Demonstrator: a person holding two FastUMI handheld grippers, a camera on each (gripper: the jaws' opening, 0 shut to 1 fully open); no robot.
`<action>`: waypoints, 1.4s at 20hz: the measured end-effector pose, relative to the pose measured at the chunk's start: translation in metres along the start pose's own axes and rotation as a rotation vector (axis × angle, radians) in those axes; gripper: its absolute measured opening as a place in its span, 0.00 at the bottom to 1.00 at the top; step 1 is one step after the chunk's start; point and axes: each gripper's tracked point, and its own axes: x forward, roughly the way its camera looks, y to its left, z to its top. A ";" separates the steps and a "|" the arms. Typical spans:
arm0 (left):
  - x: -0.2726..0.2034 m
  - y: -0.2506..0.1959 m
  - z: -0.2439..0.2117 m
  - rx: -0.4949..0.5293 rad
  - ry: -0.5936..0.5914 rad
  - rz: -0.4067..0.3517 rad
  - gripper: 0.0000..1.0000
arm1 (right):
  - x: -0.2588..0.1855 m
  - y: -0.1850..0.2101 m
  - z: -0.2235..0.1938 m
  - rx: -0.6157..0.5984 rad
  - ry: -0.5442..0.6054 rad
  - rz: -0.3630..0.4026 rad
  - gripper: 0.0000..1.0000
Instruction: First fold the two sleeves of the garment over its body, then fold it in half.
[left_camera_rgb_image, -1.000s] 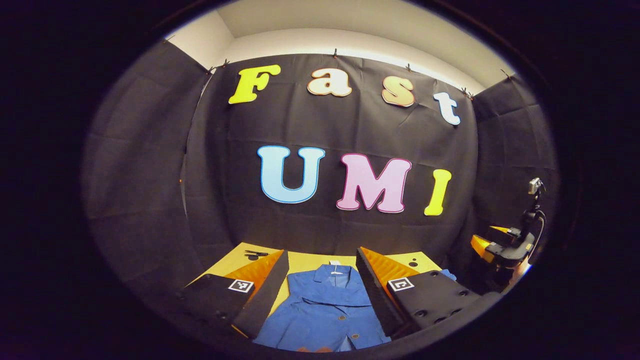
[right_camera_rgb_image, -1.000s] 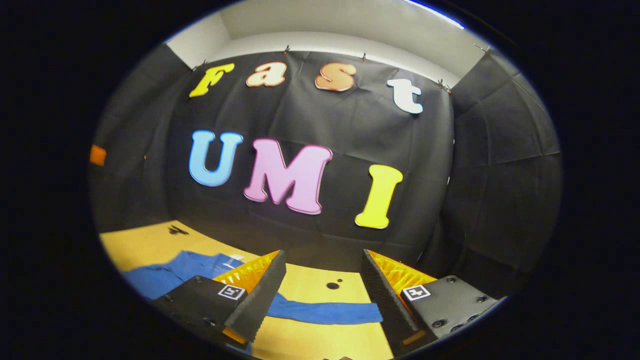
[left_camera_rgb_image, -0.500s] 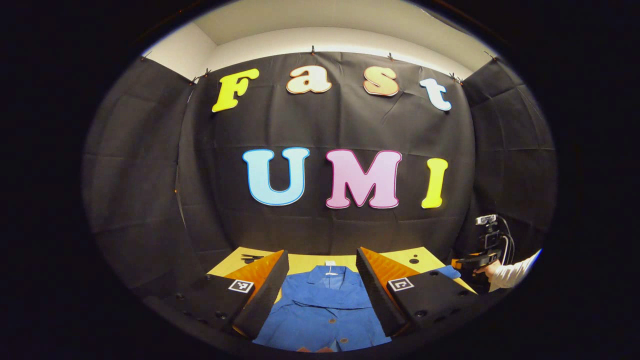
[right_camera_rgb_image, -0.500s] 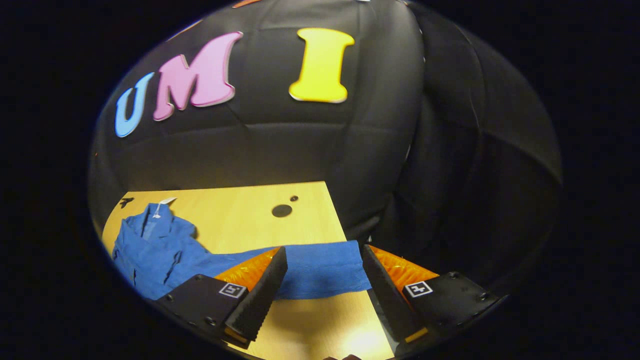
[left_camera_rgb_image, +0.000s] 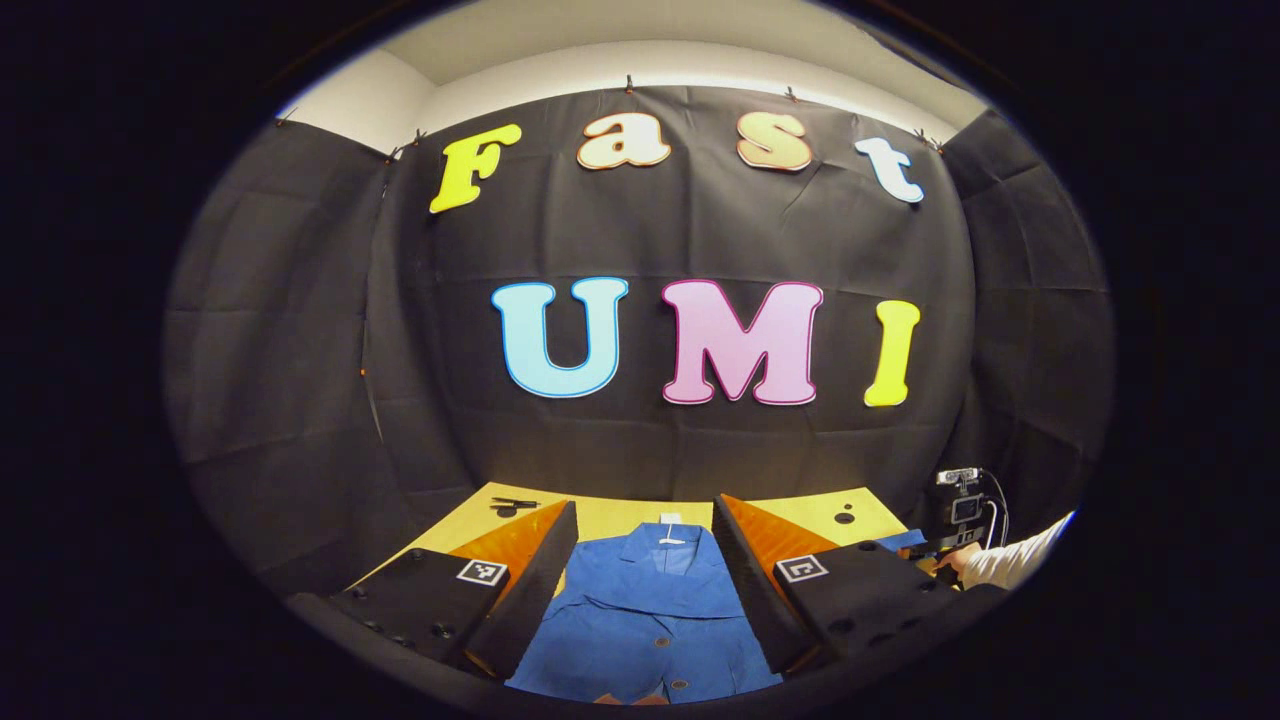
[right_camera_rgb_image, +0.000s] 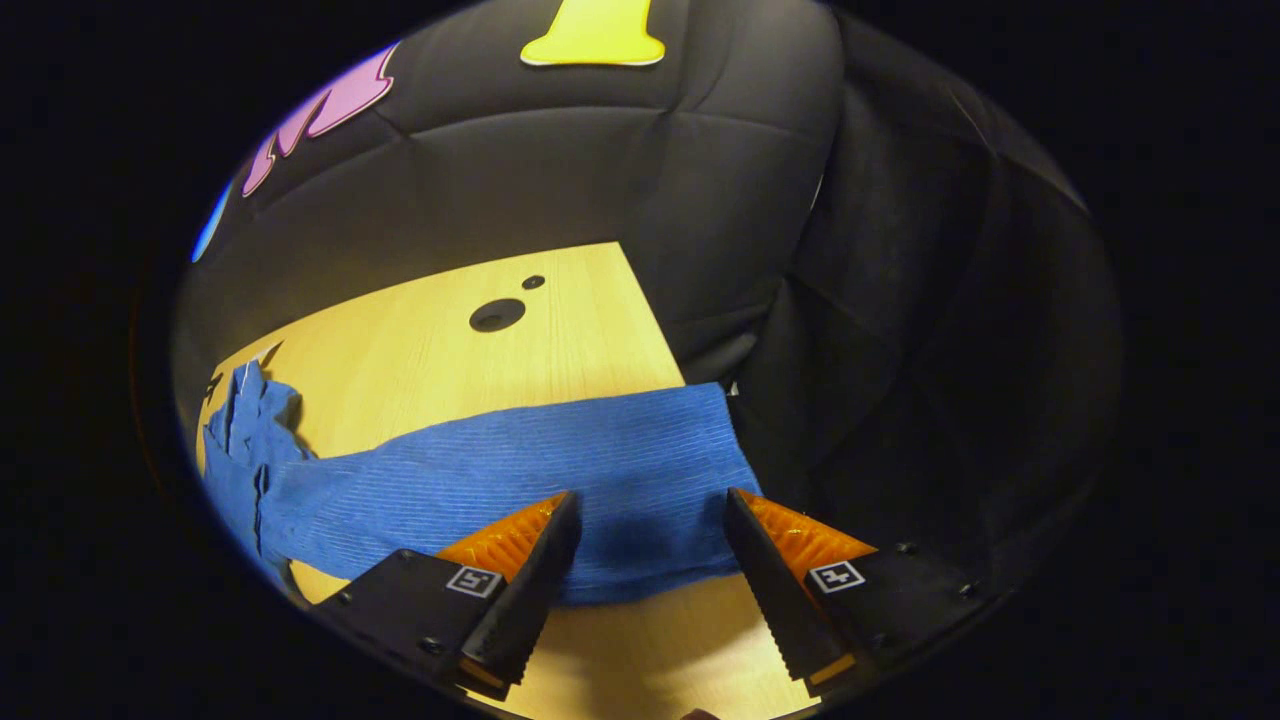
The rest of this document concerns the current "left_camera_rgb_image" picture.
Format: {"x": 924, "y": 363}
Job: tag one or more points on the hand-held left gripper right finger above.
{"x": 750, "y": 590}

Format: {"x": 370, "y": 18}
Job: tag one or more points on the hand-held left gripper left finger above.
{"x": 530, "y": 590}

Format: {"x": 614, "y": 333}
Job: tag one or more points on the black backdrop cloth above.
{"x": 650, "y": 440}

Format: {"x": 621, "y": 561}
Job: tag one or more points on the black clip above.
{"x": 512, "y": 503}

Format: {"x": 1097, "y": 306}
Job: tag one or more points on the blue jacket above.
{"x": 640, "y": 620}

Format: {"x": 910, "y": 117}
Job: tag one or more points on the row of black cloth clips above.
{"x": 629, "y": 85}

